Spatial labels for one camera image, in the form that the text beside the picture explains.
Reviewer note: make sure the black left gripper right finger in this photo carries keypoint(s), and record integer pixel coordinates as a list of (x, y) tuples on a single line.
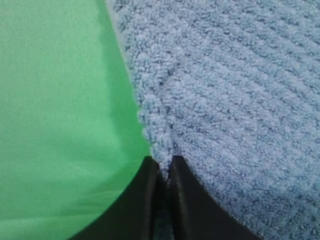
[(194, 213)]

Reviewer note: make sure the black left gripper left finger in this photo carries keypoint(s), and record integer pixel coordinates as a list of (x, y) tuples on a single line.
[(132, 215)]

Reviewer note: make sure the blue waffle-weave towel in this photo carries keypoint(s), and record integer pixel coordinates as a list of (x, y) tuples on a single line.
[(234, 87)]

